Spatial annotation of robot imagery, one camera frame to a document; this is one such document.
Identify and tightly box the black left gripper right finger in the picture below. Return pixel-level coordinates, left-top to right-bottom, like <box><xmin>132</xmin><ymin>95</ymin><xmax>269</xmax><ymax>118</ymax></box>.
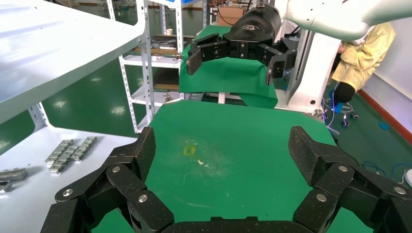
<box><xmin>288</xmin><ymin>125</ymin><xmax>412</xmax><ymax>233</ymax></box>

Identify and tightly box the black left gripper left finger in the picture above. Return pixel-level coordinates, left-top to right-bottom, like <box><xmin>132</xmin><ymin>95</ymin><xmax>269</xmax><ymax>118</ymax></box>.
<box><xmin>40</xmin><ymin>126</ymin><xmax>174</xmax><ymax>233</ymax></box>

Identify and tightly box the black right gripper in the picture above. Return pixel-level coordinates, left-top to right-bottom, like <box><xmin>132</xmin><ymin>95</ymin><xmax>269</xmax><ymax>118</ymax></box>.
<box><xmin>186</xmin><ymin>4</ymin><xmax>297</xmax><ymax>86</ymax></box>

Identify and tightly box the dark metal parts pile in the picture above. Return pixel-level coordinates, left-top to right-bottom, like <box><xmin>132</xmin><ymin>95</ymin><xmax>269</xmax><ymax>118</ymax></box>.
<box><xmin>141</xmin><ymin>34</ymin><xmax>194</xmax><ymax>56</ymax></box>

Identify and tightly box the draped green cloth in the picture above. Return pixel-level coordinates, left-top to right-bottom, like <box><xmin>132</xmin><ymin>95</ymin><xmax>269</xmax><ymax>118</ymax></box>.
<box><xmin>179</xmin><ymin>25</ymin><xmax>279</xmax><ymax>109</ymax></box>

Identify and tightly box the cardboard box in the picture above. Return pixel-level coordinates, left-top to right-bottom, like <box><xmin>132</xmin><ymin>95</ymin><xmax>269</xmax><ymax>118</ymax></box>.
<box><xmin>217</xmin><ymin>6</ymin><xmax>245</xmax><ymax>26</ymax></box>

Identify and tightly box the silver ridged metal strip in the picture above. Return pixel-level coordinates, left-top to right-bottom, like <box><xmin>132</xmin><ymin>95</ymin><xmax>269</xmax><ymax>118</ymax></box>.
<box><xmin>49</xmin><ymin>146</ymin><xmax>80</xmax><ymax>174</ymax></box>
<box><xmin>71</xmin><ymin>136</ymin><xmax>98</xmax><ymax>162</ymax></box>
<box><xmin>45</xmin><ymin>139</ymin><xmax>74</xmax><ymax>165</ymax></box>

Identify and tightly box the white robot torso column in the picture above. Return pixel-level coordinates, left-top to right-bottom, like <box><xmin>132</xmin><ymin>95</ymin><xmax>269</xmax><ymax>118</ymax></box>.
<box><xmin>276</xmin><ymin>30</ymin><xmax>343</xmax><ymax>114</ymax></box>

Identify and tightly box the chrome wheeled stool base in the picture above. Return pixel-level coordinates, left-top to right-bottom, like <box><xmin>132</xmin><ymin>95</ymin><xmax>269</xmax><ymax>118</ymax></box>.
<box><xmin>322</xmin><ymin>98</ymin><xmax>360</xmax><ymax>128</ymax></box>

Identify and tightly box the white slotted angle rack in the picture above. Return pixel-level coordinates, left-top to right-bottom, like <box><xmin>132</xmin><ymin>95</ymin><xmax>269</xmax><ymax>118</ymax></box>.
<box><xmin>106</xmin><ymin>0</ymin><xmax>208</xmax><ymax>134</ymax></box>

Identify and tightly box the green table cloth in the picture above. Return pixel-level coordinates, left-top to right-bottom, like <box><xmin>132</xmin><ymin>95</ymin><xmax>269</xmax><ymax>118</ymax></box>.
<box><xmin>91</xmin><ymin>100</ymin><xmax>374</xmax><ymax>233</ymax></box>

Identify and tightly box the grey flat metal piece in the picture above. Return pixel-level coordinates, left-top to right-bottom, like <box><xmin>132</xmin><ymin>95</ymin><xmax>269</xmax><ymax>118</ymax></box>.
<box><xmin>0</xmin><ymin>167</ymin><xmax>28</xmax><ymax>183</ymax></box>

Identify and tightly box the person in yellow coat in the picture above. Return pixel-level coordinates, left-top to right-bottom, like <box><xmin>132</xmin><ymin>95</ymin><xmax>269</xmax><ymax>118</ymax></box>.
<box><xmin>330</xmin><ymin>22</ymin><xmax>396</xmax><ymax>104</ymax></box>

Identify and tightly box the white metal shelf rack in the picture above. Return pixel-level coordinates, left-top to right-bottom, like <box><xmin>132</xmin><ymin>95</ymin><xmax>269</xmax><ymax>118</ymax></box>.
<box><xmin>0</xmin><ymin>0</ymin><xmax>156</xmax><ymax>233</ymax></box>

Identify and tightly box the blue floor cable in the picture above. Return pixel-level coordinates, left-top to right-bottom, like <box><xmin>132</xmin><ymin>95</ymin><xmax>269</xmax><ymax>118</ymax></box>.
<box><xmin>321</xmin><ymin>82</ymin><xmax>342</xmax><ymax>136</ymax></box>

